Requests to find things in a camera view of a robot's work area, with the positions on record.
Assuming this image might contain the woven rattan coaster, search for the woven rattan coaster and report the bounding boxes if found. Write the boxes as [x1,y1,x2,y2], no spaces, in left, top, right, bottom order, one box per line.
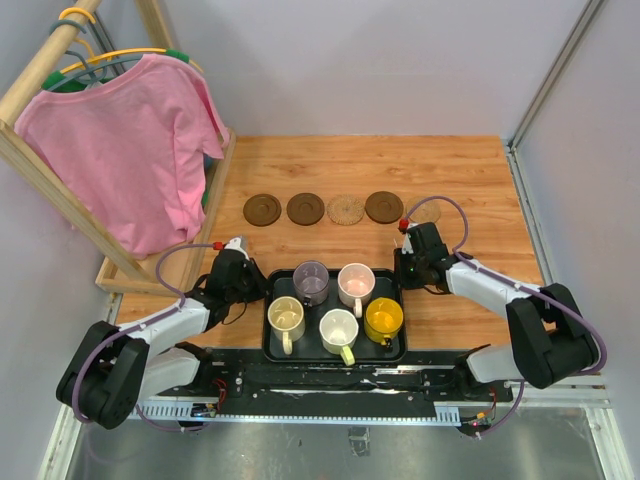
[405,196,441,224]
[326,195,365,226]

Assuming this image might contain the brown wooden coaster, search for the brown wooden coaster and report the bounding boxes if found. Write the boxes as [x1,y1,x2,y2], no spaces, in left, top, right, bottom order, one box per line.
[287,193,325,226]
[243,193,282,227]
[365,191,404,224]

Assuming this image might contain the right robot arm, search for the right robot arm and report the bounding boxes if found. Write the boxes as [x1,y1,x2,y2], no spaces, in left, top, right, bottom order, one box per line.
[394,219,603,400]

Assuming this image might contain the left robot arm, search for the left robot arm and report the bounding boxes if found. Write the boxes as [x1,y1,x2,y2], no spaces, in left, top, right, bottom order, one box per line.
[55,237,267,430]

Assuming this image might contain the purple cup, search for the purple cup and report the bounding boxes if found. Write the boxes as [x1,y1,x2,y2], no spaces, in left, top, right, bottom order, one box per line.
[292,260,330,308]

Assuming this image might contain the cream yellow mug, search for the cream yellow mug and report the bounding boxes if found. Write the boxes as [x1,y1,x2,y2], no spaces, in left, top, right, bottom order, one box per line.
[267,296,306,356]

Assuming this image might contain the pink mug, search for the pink mug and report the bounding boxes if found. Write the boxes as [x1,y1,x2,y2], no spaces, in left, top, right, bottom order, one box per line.
[337,263,376,319]

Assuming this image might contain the black serving tray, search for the black serving tray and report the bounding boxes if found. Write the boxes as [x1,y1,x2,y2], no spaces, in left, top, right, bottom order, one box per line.
[262,268,407,365]

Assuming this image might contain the wooden clothes rack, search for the wooden clothes rack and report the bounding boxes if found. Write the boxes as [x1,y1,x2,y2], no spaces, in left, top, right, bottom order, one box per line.
[1,1,205,296]

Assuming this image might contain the pink t-shirt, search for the pink t-shirt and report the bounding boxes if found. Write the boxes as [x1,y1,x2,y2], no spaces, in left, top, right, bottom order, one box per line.
[14,54,229,258]

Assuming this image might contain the grey clothes hanger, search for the grey clothes hanger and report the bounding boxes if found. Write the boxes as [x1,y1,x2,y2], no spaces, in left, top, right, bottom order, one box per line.
[41,7,144,93]

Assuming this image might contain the yellow clothes hanger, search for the yellow clothes hanger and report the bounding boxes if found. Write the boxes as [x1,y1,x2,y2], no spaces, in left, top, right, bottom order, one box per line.
[62,1,178,73]

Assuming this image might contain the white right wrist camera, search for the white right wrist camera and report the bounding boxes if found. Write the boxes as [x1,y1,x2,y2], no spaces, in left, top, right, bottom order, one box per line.
[398,218,418,255]

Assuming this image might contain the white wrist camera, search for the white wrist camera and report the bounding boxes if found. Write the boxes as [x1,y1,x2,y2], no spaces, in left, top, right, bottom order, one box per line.
[398,218,418,255]
[213,235,249,259]

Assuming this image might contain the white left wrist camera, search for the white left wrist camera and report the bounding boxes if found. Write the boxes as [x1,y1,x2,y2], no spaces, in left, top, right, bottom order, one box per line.
[213,235,249,259]

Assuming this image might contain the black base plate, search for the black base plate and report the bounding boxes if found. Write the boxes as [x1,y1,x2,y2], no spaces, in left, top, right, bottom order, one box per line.
[159,349,513,424]

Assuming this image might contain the white mug yellow handle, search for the white mug yellow handle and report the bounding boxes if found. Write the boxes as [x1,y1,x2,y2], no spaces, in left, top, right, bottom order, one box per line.
[319,309,359,367]

